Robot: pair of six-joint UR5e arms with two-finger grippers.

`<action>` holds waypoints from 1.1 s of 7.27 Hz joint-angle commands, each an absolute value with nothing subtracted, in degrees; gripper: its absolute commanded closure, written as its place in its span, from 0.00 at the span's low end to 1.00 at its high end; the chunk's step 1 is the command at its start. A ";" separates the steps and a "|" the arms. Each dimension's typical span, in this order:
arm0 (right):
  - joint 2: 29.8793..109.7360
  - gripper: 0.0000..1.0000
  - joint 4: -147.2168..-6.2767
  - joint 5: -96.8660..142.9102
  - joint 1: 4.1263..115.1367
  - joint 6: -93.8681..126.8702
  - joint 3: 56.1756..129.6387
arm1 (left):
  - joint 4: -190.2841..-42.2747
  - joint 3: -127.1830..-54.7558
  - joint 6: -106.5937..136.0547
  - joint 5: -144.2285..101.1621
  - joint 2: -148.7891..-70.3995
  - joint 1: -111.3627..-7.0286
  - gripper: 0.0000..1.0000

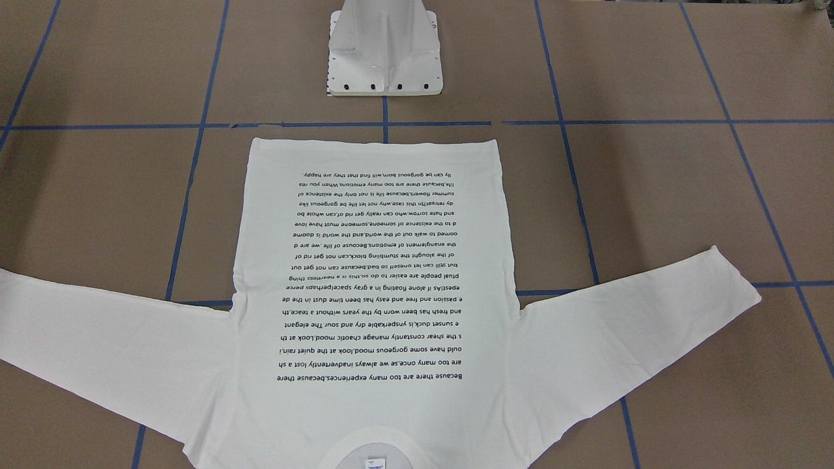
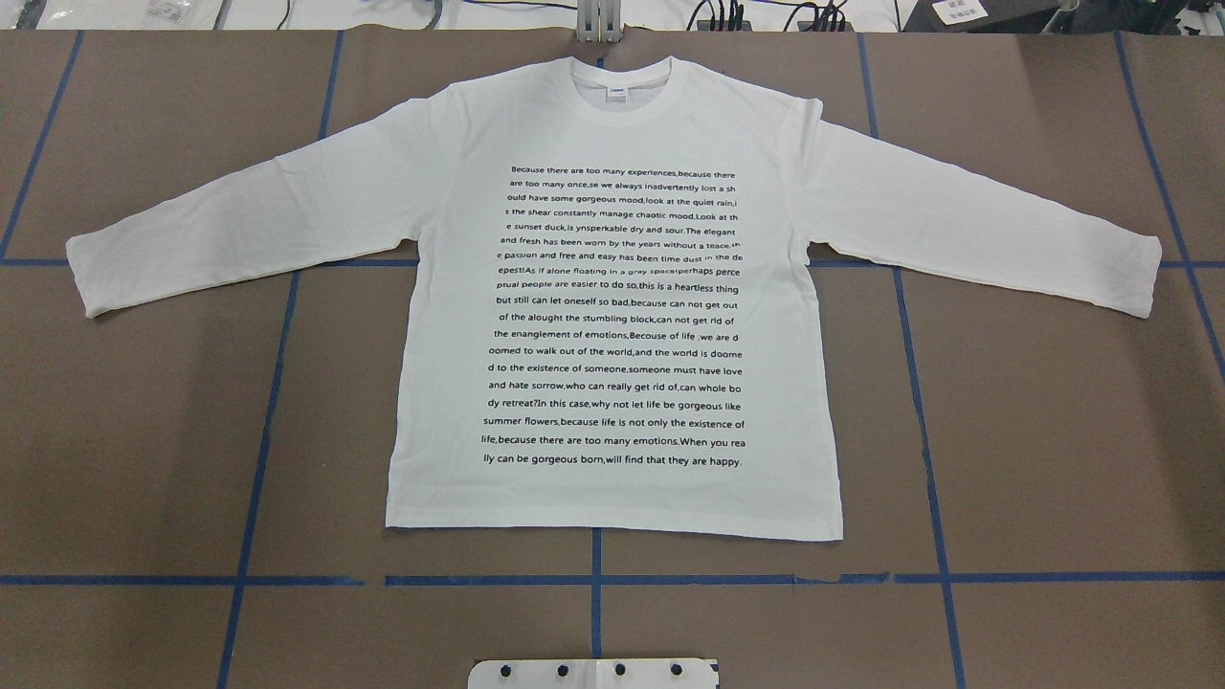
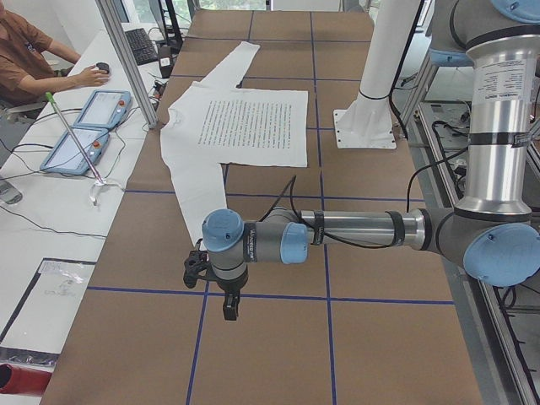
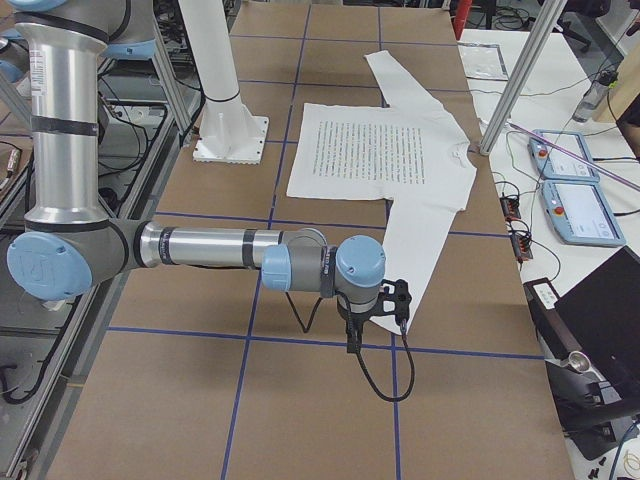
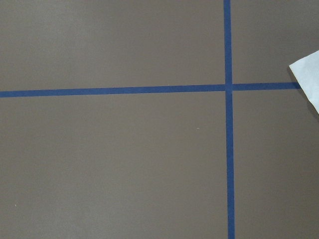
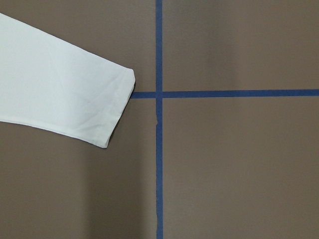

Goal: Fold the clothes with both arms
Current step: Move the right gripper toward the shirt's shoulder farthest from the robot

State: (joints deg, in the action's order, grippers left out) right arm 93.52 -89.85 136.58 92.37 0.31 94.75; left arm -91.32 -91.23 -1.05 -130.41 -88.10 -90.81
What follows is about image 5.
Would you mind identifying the white long-sleeve printed shirt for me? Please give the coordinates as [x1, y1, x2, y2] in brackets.
[289, 51, 319, 113]

